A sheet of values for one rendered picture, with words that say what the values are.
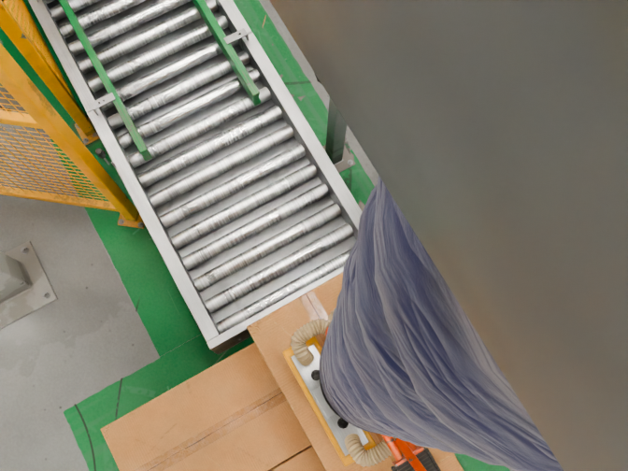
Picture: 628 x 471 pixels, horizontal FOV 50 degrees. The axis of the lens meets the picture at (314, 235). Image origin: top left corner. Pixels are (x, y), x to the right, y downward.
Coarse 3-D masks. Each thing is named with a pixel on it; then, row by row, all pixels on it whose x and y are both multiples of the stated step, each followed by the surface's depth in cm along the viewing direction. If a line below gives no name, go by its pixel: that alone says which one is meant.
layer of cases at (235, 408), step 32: (256, 352) 233; (192, 384) 230; (224, 384) 230; (256, 384) 230; (128, 416) 227; (160, 416) 227; (192, 416) 227; (224, 416) 227; (256, 416) 227; (288, 416) 227; (128, 448) 224; (160, 448) 224; (192, 448) 224; (224, 448) 224; (256, 448) 224; (288, 448) 225
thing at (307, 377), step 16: (288, 352) 180; (320, 352) 180; (304, 368) 179; (304, 384) 178; (320, 416) 176; (336, 416) 176; (336, 432) 175; (352, 432) 175; (368, 432) 176; (336, 448) 174; (368, 448) 174
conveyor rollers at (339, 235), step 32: (96, 0) 270; (128, 0) 268; (64, 32) 264; (96, 32) 264; (160, 32) 265; (192, 32) 264; (128, 64) 260; (192, 64) 262; (224, 64) 261; (128, 96) 259; (160, 96) 257; (224, 96) 259; (160, 128) 255; (192, 128) 253; (256, 128) 255; (288, 128) 254; (192, 160) 251; (224, 160) 250; (288, 160) 251; (160, 192) 247; (224, 192) 248; (256, 192) 248; (320, 192) 248; (256, 224) 244; (320, 224) 246; (192, 256) 241; (256, 256) 242; (288, 256) 242; (256, 288) 240; (288, 288) 238; (224, 320) 236
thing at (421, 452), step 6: (414, 450) 163; (420, 450) 161; (426, 450) 161; (420, 456) 162; (426, 456) 162; (432, 456) 161; (396, 462) 161; (402, 462) 160; (408, 462) 162; (426, 462) 162; (432, 462) 161; (396, 468) 161; (402, 468) 161; (408, 468) 161; (426, 468) 161; (432, 468) 161; (438, 468) 160
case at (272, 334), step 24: (336, 288) 198; (288, 312) 196; (312, 312) 196; (264, 336) 194; (288, 336) 194; (264, 360) 193; (288, 384) 191; (312, 408) 189; (312, 432) 188; (336, 456) 186
